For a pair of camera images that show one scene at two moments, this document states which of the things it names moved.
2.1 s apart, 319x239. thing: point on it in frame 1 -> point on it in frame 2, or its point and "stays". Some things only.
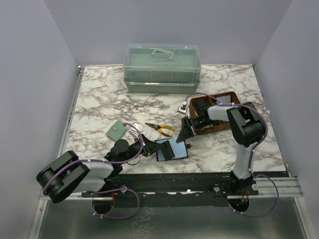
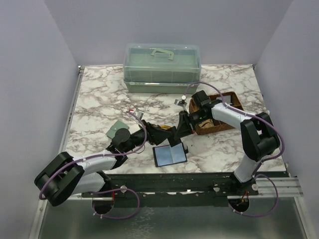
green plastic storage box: x=162 y=68 stays
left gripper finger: x=157 y=147 -> x=155 y=135
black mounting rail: x=174 y=189 stays
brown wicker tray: x=228 y=99 stays
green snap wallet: x=117 y=131 stays
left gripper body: x=141 y=149 -> x=144 y=123
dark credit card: x=167 y=150 -> x=172 y=141
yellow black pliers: x=158 y=127 stays
